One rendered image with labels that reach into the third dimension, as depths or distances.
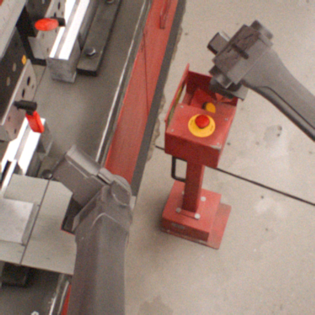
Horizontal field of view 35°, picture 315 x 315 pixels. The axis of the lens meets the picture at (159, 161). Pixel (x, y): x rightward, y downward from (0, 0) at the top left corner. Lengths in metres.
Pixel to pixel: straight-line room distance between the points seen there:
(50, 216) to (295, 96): 0.54
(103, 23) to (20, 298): 0.74
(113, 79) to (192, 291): 0.97
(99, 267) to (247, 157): 1.69
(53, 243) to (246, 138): 1.43
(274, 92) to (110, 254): 0.32
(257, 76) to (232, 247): 1.38
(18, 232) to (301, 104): 0.59
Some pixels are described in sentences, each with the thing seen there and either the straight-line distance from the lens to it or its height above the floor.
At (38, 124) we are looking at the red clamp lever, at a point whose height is 1.12.
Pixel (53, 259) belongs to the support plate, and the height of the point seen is 1.00.
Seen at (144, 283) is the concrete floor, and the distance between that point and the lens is 1.98.
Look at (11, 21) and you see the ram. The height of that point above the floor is 1.28.
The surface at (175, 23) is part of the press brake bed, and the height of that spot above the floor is 0.05.
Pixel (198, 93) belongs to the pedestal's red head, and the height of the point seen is 0.74.
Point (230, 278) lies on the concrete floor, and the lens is 2.00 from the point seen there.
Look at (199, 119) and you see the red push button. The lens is 1.33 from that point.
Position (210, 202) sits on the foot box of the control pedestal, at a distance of 1.97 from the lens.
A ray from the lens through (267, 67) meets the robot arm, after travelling 0.72.
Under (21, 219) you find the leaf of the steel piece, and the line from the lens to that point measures 1.02.
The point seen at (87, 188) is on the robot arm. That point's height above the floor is 1.24.
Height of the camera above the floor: 1.92
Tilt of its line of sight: 62 degrees down
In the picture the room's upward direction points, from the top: 1 degrees counter-clockwise
